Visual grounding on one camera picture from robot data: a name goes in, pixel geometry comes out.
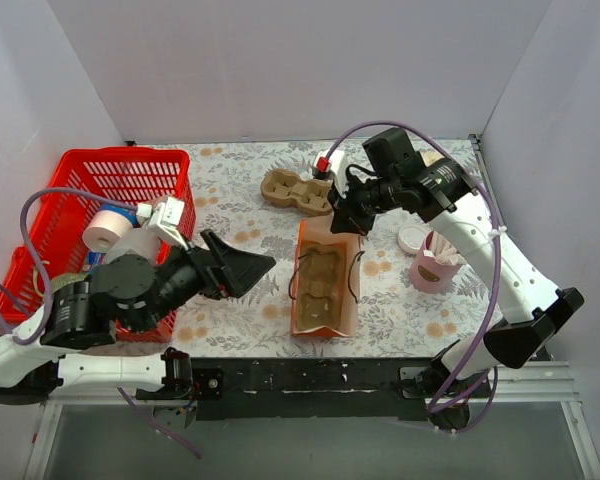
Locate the orange paper bag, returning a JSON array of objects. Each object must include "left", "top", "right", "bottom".
[{"left": 288, "top": 215, "right": 364, "bottom": 338}]

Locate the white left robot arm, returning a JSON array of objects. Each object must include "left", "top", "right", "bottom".
[{"left": 0, "top": 196, "right": 276, "bottom": 405}]

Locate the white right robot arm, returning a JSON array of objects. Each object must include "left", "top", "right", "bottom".
[{"left": 312, "top": 121, "right": 584, "bottom": 398}]

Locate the wrapped toilet paper roll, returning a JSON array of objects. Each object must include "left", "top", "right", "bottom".
[{"left": 420, "top": 151, "right": 444, "bottom": 167}]

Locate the crumpled grey paper bag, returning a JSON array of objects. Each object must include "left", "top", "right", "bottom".
[{"left": 102, "top": 228, "right": 161, "bottom": 266}]

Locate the stack of white lids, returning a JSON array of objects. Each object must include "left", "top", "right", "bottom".
[{"left": 397, "top": 223, "right": 431, "bottom": 255}]

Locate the white tape roll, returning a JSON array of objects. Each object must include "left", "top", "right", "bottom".
[{"left": 82, "top": 210, "right": 133, "bottom": 253}]

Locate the brown cardboard cup carrier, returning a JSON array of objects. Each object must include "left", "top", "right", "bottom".
[{"left": 260, "top": 168, "right": 332, "bottom": 216}]

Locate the floral table mat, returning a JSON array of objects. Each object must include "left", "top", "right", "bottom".
[{"left": 77, "top": 138, "right": 519, "bottom": 359}]

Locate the pink straw holder cup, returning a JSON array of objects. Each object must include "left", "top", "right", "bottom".
[{"left": 408, "top": 232, "right": 466, "bottom": 294}]

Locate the red plastic basket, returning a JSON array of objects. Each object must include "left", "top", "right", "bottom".
[{"left": 0, "top": 147, "right": 196, "bottom": 325}]

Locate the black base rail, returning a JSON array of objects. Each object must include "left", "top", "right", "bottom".
[{"left": 136, "top": 357, "right": 449, "bottom": 421}]

